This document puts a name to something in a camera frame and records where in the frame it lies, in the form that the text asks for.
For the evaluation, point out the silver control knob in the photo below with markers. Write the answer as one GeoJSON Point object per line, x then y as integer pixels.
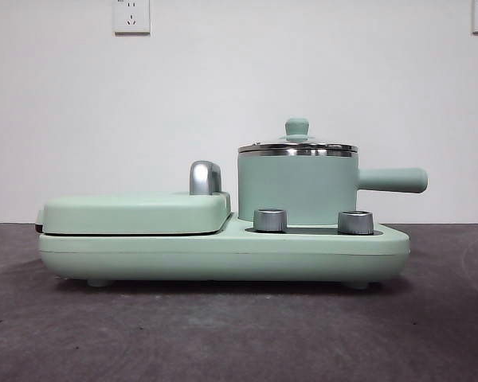
{"type": "Point", "coordinates": [356, 222]}
{"type": "Point", "coordinates": [270, 219]}

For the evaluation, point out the glass pot lid green knob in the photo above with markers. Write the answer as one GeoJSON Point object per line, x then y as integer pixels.
{"type": "Point", "coordinates": [298, 127]}

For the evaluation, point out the green breakfast maker base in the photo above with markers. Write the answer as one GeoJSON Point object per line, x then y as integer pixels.
{"type": "Point", "coordinates": [163, 254]}

